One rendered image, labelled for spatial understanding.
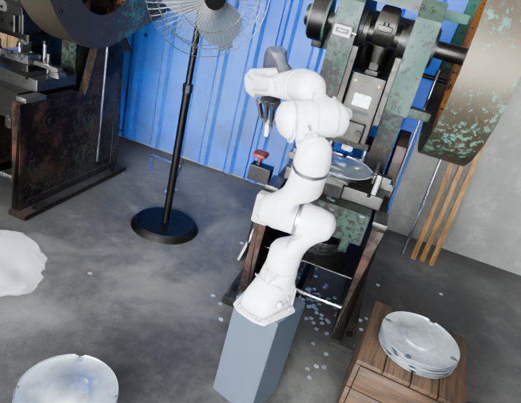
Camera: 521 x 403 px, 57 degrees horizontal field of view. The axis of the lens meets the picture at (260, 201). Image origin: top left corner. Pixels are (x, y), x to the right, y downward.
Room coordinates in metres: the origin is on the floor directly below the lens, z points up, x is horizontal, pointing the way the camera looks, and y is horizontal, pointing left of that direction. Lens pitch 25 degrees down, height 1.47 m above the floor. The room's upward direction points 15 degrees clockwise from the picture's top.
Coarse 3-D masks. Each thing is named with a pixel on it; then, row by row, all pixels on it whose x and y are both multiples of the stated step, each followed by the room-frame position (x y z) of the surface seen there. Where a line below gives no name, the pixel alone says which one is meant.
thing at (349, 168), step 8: (336, 160) 2.04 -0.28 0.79; (344, 160) 2.09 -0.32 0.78; (352, 160) 2.12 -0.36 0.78; (336, 168) 1.95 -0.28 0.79; (344, 168) 1.96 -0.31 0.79; (352, 168) 1.99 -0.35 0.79; (360, 168) 2.03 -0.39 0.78; (368, 168) 2.05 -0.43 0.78; (336, 176) 1.86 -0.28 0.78; (344, 176) 1.88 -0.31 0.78; (352, 176) 1.91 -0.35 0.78; (360, 176) 1.93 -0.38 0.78; (368, 176) 1.96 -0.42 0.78
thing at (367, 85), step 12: (360, 72) 2.08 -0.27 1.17; (372, 72) 2.09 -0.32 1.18; (348, 84) 2.06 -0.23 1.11; (360, 84) 2.05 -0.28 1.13; (372, 84) 2.04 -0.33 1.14; (384, 84) 2.03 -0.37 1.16; (348, 96) 2.06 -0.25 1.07; (360, 96) 2.05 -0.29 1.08; (372, 96) 2.04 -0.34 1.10; (348, 108) 2.04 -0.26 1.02; (360, 108) 2.04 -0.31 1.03; (372, 108) 2.04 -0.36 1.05; (360, 120) 2.04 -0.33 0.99; (372, 120) 2.03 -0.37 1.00; (348, 132) 2.02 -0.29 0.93; (360, 132) 2.01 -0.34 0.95
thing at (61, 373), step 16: (32, 368) 1.05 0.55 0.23; (48, 368) 1.07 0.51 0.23; (64, 368) 1.08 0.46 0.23; (80, 368) 1.10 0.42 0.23; (96, 368) 1.11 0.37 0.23; (32, 384) 1.00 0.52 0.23; (48, 384) 1.01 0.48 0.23; (64, 384) 1.02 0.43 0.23; (80, 384) 1.03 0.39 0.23; (96, 384) 1.05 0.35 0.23; (112, 384) 1.07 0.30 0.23; (16, 400) 0.93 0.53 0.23; (32, 400) 0.94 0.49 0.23; (48, 400) 0.95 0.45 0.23; (64, 400) 0.97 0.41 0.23; (80, 400) 0.98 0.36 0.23; (96, 400) 1.00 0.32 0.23; (112, 400) 1.01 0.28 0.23
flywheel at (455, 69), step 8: (480, 0) 2.34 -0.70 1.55; (480, 8) 2.29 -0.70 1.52; (480, 16) 2.30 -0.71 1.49; (472, 24) 2.33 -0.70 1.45; (472, 32) 2.33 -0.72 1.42; (464, 40) 2.35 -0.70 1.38; (456, 64) 2.35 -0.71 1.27; (456, 72) 2.33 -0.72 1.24; (448, 80) 2.33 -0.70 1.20; (448, 88) 2.30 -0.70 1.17; (448, 96) 2.27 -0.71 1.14; (440, 104) 2.26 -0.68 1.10; (440, 112) 2.21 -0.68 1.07; (432, 128) 2.19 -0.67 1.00
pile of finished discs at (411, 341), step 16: (384, 320) 1.52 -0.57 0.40; (400, 320) 1.55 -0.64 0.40; (416, 320) 1.57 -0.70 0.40; (384, 336) 1.42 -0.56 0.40; (400, 336) 1.45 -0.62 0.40; (416, 336) 1.46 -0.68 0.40; (432, 336) 1.50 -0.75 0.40; (448, 336) 1.52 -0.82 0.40; (400, 352) 1.35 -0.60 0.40; (416, 352) 1.38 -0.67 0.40; (432, 352) 1.40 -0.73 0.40; (448, 352) 1.43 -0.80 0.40; (416, 368) 1.32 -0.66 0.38; (432, 368) 1.32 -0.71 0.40; (448, 368) 1.35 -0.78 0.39
